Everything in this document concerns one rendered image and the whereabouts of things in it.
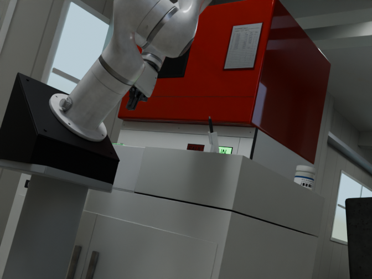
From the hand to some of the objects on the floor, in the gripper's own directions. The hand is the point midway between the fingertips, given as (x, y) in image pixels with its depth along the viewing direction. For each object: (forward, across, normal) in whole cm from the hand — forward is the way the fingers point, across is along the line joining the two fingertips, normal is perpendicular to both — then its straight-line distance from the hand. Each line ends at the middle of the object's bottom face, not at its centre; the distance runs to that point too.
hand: (132, 104), depth 153 cm
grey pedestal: (+116, -11, -5) cm, 117 cm away
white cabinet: (+104, +49, -2) cm, 115 cm away
